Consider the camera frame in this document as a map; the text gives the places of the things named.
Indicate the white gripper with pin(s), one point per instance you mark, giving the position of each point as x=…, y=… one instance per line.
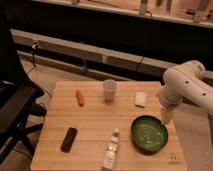
x=168, y=99

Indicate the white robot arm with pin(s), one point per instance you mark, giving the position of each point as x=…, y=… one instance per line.
x=184, y=81

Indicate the green bowl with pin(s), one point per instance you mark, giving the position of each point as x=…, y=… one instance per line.
x=149, y=134

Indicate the white sponge block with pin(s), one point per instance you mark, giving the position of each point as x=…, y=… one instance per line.
x=140, y=99

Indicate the clear plastic bottle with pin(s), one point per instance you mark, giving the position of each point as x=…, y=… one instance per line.
x=112, y=148

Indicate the wooden board table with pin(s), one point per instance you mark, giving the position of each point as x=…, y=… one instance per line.
x=95, y=122

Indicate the black remote control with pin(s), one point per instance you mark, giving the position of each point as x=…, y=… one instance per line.
x=68, y=139

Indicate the black chair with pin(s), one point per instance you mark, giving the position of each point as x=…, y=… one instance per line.
x=18, y=96

